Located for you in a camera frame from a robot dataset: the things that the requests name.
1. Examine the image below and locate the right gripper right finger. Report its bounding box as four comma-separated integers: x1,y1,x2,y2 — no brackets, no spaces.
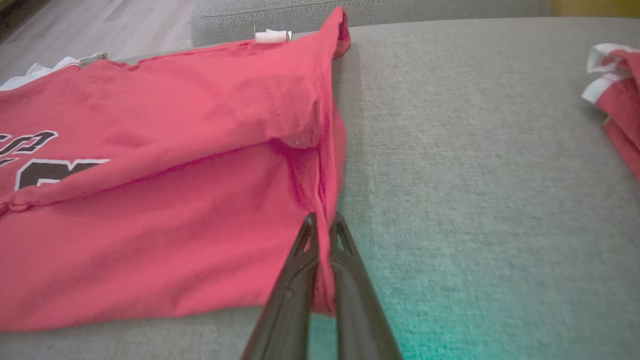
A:
329,212,404,360

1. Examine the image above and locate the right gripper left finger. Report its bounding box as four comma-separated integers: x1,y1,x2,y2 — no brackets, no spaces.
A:
241,212,320,360

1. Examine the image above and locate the red jersey shirt black print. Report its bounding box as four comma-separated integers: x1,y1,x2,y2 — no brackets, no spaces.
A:
0,6,352,334

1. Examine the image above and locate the red shorts white stripe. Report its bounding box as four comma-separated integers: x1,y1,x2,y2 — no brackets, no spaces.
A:
581,42,640,182

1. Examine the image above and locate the grey sofa seat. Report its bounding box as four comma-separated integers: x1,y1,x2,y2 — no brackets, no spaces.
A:
0,17,640,360

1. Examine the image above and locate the grey sofa cushion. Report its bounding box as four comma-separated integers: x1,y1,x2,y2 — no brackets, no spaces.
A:
191,0,553,49

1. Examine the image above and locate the mustard yellow panel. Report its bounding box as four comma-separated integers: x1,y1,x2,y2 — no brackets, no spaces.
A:
551,0,640,19

